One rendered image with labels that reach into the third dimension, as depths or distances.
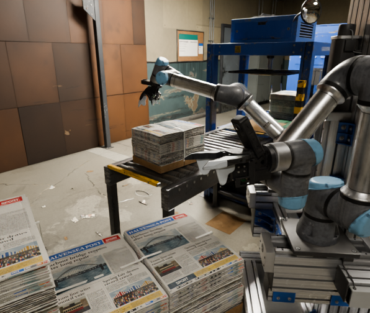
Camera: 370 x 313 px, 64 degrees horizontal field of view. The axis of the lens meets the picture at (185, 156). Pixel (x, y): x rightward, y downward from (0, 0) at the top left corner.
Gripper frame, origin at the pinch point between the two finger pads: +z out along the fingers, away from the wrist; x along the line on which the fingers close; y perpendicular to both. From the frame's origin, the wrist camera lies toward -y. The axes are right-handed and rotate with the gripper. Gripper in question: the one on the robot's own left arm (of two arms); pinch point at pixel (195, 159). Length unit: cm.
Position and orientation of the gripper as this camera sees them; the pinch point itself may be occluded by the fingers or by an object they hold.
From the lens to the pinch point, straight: 68.4
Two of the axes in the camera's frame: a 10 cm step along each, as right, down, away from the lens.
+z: -9.3, 1.2, -3.4
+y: 0.5, 9.8, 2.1
